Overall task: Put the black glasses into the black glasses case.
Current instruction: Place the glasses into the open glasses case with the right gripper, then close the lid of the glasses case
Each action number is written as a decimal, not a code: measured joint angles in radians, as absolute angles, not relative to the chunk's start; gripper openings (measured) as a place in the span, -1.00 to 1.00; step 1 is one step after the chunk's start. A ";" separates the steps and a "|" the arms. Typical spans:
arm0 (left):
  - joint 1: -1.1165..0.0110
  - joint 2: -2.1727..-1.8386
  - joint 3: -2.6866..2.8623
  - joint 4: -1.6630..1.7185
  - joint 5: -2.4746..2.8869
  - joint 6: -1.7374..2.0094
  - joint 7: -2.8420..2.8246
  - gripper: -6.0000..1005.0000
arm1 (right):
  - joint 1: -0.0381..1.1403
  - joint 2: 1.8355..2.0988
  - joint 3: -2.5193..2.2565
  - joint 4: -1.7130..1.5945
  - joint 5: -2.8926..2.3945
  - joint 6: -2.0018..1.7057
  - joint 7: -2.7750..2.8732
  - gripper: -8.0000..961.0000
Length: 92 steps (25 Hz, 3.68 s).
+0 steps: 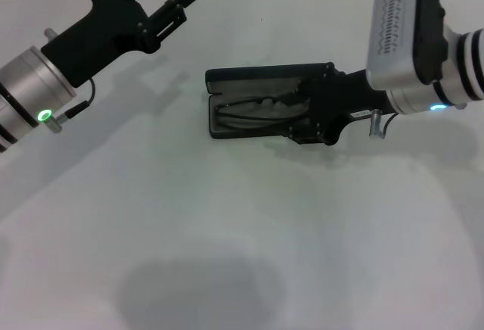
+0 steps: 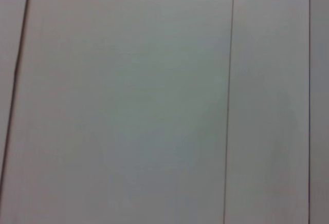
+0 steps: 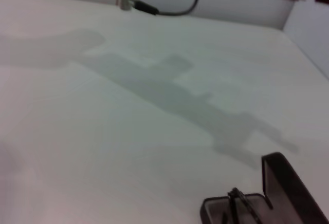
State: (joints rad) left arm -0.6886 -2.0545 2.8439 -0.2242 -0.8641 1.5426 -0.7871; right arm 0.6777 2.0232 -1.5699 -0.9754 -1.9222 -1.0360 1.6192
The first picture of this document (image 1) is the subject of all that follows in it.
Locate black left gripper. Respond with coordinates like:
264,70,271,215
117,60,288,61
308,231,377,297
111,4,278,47
40,0,199,89

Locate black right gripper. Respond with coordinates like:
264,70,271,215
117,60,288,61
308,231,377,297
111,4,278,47
289,64,398,145

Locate black glasses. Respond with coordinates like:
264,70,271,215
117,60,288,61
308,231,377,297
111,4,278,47
213,89,313,123

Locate black glasses case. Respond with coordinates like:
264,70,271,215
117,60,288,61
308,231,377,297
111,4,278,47
204,61,337,142

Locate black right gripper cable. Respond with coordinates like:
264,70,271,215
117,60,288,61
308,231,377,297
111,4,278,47
368,108,400,139

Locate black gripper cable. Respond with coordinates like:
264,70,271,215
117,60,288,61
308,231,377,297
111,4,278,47
45,78,95,134
368,108,400,139

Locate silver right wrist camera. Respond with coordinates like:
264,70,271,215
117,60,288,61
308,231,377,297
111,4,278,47
365,0,451,91

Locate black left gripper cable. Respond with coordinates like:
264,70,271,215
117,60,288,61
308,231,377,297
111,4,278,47
45,78,95,134

